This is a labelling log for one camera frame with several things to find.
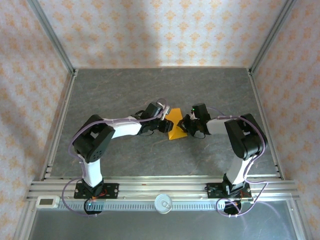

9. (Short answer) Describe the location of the orange paper sheet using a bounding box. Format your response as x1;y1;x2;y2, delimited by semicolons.
166;107;188;142

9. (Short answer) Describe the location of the grey metal panel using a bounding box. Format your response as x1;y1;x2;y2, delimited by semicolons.
27;199;301;240

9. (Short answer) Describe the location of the white digital timer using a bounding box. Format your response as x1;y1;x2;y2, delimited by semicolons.
34;195;61;210

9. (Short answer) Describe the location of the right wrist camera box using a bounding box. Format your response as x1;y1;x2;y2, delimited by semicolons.
189;103;211;122

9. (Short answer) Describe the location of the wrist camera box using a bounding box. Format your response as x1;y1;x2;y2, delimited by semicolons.
144;101;173;121
189;103;211;122

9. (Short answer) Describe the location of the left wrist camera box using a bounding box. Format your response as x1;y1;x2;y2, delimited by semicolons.
144;101;173;121

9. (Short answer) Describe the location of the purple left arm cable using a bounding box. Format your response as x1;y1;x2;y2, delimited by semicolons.
61;98;171;218

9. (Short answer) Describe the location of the aluminium mounting rail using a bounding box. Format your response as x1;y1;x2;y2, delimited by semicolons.
24;176;300;202

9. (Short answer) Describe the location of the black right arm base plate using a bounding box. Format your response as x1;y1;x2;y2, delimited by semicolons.
206;183;252;200

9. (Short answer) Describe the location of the aluminium side rail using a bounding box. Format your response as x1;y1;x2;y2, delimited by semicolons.
247;68;286;181
41;69;79;181

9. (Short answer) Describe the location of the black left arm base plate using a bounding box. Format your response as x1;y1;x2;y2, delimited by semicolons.
74;183;120;200

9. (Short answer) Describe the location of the slotted grey cable duct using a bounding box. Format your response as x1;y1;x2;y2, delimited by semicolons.
56;201;242;212

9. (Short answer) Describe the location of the aluminium frame post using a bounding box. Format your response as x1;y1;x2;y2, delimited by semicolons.
247;0;297;75
26;0;78;76

